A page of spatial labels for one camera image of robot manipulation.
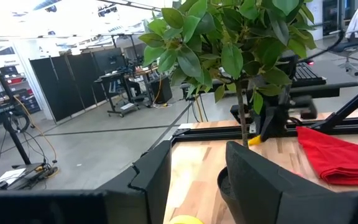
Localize black equipment stand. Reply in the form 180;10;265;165
0;67;58;190

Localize yellow toy produce piece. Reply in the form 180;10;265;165
168;215;204;224

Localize small green leafy tree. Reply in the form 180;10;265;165
138;0;318;149

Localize black table edge rail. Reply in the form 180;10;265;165
171;116;358;147

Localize black plant pot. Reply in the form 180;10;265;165
216;166;245;224

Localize black diagonal frame strut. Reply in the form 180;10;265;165
311;77;358;133

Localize black computer monitor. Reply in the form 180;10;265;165
92;47;127;75

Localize white paper sheet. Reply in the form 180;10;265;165
0;167;27;187

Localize grey office chair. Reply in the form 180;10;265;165
329;4;358;77

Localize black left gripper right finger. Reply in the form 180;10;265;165
225;141;358;224

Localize shelf with red bins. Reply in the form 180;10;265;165
0;65;42;114

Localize black standing desk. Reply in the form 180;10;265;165
94;65;173;118

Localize red folded cloth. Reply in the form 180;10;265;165
296;126;358;187

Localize yellow floor cable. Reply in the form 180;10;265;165
12;96;58;179

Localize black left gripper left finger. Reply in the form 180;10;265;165
96;139;173;224

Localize black partition panels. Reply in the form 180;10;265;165
29;46;127;123

